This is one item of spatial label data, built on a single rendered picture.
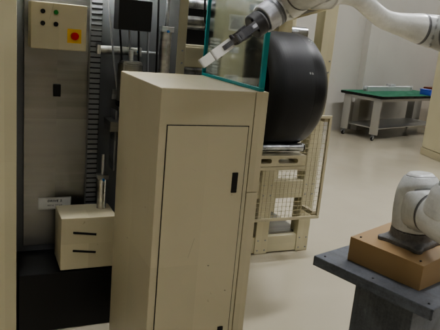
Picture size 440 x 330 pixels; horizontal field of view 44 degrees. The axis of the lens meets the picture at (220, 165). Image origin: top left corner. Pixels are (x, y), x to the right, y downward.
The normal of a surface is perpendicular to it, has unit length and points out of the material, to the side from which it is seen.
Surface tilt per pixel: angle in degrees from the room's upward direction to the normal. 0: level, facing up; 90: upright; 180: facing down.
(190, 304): 90
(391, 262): 90
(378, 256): 90
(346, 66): 90
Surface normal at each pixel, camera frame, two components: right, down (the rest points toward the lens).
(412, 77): 0.65, 0.24
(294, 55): 0.36, -0.41
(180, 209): 0.40, 0.25
